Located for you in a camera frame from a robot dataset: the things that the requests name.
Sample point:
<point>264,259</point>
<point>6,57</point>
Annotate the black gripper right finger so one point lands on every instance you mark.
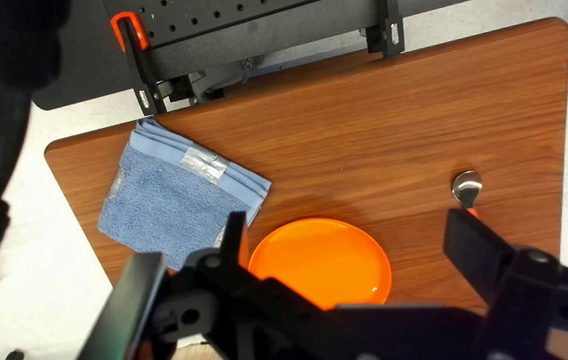
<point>477,250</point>

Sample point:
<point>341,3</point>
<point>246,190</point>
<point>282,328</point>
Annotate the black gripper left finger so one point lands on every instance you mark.
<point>235,241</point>

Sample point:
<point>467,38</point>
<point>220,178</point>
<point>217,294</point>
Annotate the blue terry towel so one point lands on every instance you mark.
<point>165,201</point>

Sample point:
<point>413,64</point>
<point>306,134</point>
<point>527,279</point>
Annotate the orange plastic plate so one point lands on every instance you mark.
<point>324,261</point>

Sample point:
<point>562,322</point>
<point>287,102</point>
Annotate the black orange bar clamp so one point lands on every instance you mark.
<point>138,60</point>
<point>384,30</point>

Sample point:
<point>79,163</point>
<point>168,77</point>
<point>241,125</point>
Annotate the black perforated breadboard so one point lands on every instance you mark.
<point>264,36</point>

